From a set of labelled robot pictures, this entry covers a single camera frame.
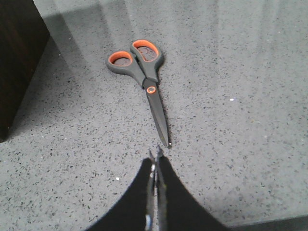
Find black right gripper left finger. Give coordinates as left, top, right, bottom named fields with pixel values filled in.
left=88, top=153, right=155, bottom=231

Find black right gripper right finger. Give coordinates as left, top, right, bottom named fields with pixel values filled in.
left=156, top=147, right=229, bottom=231

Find grey orange scissors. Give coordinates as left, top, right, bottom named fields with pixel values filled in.
left=106, top=39, right=169, bottom=147

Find dark wooden drawer cabinet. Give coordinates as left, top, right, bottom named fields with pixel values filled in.
left=0, top=0, right=50, bottom=141

